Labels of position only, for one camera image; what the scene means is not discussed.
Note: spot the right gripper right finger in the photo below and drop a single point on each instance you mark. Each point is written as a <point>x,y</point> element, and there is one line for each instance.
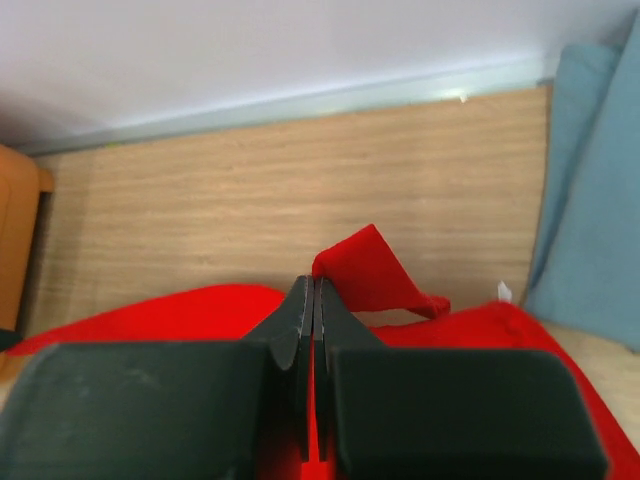
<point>444,413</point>

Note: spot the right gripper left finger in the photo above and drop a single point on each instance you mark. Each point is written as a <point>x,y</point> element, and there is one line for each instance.
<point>167,410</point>

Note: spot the folded blue t shirt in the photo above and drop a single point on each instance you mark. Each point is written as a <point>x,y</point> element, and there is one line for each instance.
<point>585,266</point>

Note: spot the orange plastic basket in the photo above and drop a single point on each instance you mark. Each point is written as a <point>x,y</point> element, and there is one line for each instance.
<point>22,183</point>

